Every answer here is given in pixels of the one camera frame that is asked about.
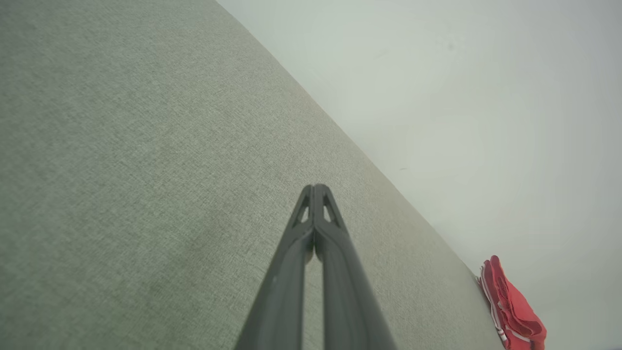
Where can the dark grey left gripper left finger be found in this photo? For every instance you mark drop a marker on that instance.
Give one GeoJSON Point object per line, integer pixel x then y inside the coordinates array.
{"type": "Point", "coordinates": [277, 306]}

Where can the red shorts with white trim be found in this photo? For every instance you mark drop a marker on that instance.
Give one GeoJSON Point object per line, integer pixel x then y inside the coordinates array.
{"type": "Point", "coordinates": [517, 316]}

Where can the grey fabric sofa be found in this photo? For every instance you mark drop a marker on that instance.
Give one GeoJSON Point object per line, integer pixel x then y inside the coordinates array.
{"type": "Point", "coordinates": [146, 170]}

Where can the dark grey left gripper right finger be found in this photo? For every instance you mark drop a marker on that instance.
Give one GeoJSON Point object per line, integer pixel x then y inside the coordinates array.
{"type": "Point", "coordinates": [350, 311]}

